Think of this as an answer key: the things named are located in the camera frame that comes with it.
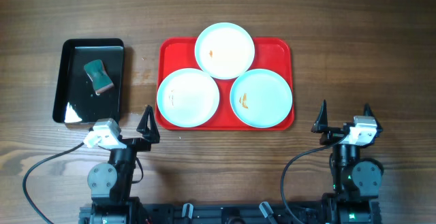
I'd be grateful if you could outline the green scouring sponge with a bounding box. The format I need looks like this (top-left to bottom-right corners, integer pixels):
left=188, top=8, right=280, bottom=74
left=84, top=59, right=114, bottom=95

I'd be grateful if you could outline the light blue plate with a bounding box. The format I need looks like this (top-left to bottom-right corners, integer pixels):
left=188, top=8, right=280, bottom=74
left=230, top=69, right=293, bottom=129
left=194, top=22, right=255, bottom=80
left=157, top=68, right=220, bottom=128

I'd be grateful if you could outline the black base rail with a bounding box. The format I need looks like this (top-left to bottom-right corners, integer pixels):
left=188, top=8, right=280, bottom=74
left=78, top=202, right=381, bottom=224

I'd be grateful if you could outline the red plastic tray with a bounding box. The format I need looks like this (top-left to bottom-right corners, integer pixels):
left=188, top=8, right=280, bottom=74
left=157, top=37, right=293, bottom=131

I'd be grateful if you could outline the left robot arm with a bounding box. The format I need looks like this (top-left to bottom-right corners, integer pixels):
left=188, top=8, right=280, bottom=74
left=79, top=106, right=160, bottom=224

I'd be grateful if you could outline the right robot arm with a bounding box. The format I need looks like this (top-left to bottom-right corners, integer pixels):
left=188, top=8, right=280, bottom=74
left=311, top=101, right=384, bottom=224

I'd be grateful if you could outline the black rectangular tray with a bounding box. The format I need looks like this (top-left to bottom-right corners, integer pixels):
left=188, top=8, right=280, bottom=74
left=52, top=38, right=125, bottom=124

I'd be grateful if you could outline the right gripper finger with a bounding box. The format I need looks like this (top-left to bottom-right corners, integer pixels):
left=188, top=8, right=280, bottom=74
left=363, top=103, right=383, bottom=132
left=311, top=100, right=328, bottom=133

